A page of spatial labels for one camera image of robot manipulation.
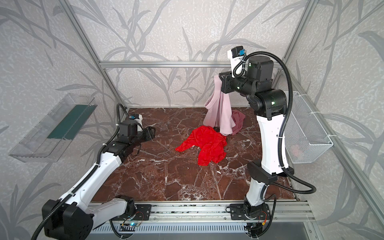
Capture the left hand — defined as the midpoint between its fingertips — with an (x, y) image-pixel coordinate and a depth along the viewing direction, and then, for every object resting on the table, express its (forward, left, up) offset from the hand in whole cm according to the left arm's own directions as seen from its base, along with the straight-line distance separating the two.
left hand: (153, 124), depth 80 cm
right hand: (+4, -33, +32) cm, 46 cm away
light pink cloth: (+4, -35, +8) cm, 36 cm away
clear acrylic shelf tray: (-15, +41, +8) cm, 44 cm away
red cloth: (-1, -33, -19) cm, 38 cm away
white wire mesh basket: (-16, -68, +13) cm, 72 cm away
